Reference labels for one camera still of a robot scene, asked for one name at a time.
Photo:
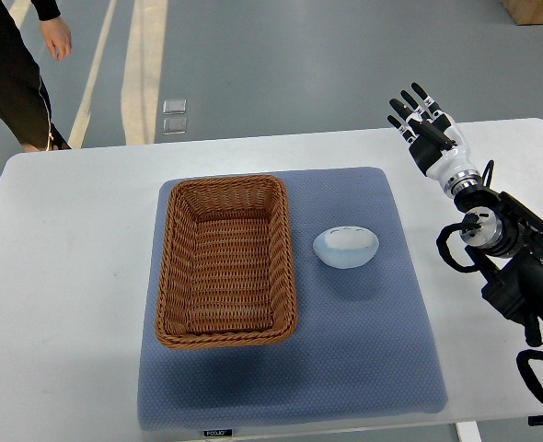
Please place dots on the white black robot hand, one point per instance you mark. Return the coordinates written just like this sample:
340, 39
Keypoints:
438, 147

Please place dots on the light blue plush toy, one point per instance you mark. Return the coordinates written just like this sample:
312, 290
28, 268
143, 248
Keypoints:
346, 247

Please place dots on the person's black sleeve forearm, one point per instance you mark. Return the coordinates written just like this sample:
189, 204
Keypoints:
46, 9

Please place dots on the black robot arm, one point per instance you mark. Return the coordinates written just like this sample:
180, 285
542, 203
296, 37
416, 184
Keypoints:
498, 236

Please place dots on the brown wicker basket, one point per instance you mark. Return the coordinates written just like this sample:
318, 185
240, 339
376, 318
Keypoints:
227, 274

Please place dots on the person's hand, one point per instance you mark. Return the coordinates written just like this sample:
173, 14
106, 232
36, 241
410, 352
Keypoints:
58, 38

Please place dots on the blue foam mat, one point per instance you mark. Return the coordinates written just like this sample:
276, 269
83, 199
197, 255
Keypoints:
363, 346

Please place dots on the upper metal floor plate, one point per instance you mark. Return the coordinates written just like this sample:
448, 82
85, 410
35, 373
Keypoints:
174, 106

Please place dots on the metal floor plate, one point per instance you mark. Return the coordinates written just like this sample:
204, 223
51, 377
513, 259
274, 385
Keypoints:
175, 125
174, 106

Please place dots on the lower metal floor plate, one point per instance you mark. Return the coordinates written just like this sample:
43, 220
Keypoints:
175, 125

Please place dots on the white table leg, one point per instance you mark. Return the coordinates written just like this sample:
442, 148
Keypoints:
468, 432

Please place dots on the person's black trousers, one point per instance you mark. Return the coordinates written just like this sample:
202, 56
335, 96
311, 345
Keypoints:
25, 105

